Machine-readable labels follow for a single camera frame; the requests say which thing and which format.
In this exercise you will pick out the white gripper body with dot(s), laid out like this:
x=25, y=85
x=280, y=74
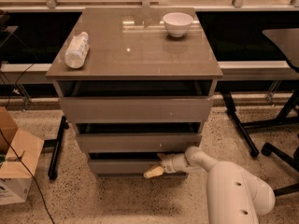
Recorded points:
x=168, y=164

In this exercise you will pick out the grey bottom drawer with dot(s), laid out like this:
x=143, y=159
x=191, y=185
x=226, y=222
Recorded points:
x=121, y=167

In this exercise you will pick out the grey drawer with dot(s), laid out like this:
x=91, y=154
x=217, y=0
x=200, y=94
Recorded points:
x=121, y=167
x=135, y=110
x=145, y=142

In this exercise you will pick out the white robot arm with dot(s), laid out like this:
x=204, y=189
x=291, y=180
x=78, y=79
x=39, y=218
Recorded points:
x=234, y=195

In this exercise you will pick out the grey top drawer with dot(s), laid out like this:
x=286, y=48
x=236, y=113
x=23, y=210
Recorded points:
x=135, y=110

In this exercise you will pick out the grey middle drawer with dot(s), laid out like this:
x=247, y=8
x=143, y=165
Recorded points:
x=145, y=142

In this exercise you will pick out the grey drawer cabinet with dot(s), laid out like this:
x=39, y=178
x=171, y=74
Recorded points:
x=132, y=56

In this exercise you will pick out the open cardboard box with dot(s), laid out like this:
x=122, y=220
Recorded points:
x=20, y=153

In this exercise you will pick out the black left table leg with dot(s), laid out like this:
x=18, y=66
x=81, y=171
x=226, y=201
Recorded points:
x=57, y=144

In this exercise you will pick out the black table leg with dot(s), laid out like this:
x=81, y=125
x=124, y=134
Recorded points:
x=281, y=119
x=57, y=144

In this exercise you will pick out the black right table leg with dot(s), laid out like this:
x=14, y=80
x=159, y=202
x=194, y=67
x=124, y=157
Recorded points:
x=281, y=119

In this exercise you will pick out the white ceramic bowl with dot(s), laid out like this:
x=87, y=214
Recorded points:
x=177, y=24

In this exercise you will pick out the clear plastic bottle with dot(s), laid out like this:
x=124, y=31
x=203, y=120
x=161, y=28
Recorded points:
x=77, y=51

